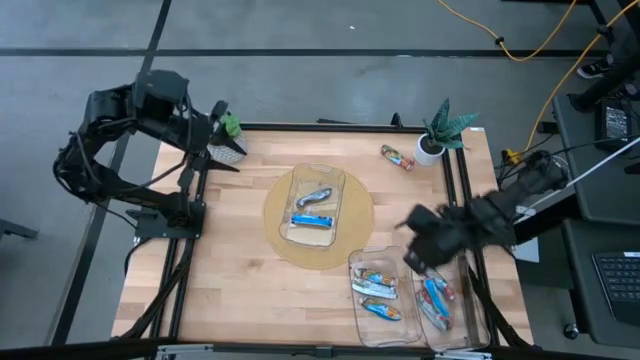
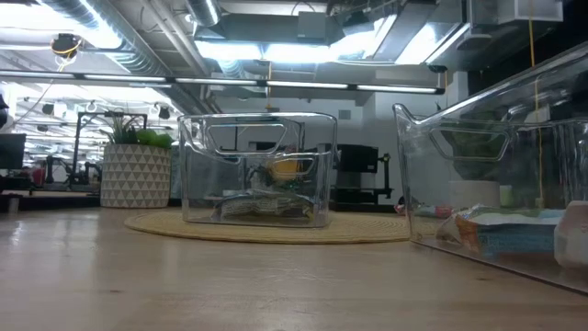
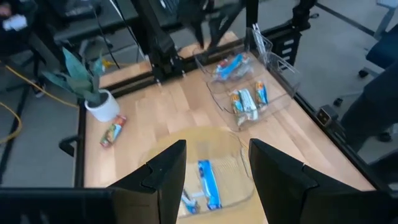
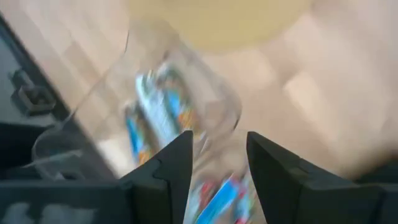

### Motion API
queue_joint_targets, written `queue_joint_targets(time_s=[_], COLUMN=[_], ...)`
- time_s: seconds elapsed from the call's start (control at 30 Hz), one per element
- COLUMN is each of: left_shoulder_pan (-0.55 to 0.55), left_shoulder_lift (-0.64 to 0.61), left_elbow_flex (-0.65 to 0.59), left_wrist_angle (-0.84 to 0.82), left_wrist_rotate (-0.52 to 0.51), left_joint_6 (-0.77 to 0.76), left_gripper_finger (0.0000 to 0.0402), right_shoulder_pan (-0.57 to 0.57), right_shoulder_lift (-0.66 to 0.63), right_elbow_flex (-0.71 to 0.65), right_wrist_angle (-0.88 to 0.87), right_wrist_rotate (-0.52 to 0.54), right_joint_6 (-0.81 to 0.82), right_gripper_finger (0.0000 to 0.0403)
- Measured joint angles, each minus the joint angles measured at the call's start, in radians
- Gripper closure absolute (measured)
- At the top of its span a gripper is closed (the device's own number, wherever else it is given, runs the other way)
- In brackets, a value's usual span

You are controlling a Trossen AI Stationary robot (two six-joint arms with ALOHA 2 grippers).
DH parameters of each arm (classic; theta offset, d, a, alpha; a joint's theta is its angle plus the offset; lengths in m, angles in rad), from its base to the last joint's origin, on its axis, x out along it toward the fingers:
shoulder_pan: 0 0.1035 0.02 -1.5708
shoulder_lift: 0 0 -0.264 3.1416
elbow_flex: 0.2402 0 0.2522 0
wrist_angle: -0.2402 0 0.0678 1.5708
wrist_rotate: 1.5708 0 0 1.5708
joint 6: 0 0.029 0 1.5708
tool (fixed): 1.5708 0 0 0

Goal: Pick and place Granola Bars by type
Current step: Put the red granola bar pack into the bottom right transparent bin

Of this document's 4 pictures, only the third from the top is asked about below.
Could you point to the dark blue granola bar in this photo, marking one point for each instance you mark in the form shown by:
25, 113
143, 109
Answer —
209, 183
189, 203

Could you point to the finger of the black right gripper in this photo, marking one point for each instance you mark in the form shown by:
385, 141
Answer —
198, 31
222, 26

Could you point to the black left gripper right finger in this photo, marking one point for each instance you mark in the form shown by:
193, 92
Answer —
286, 193

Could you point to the small black box device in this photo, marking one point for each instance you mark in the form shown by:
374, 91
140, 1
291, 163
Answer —
326, 115

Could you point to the blue orange granola bar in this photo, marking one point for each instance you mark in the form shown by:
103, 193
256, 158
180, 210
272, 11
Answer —
261, 93
237, 107

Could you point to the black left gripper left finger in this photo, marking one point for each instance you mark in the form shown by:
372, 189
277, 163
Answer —
149, 193

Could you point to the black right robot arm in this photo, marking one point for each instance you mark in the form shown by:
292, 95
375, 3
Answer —
158, 46

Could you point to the black aluminium table frame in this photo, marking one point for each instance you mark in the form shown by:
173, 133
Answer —
80, 149

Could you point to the red green granola bar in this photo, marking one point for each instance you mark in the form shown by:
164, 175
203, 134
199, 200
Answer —
113, 130

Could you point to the black desk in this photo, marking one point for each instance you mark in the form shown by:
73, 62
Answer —
93, 28

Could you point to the dark blue office chair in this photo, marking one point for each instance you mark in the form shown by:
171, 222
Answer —
384, 46

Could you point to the snake plant in white pot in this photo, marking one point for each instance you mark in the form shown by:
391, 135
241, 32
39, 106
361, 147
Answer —
102, 107

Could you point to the round woven yellow placemat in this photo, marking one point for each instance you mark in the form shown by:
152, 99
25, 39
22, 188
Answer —
211, 137

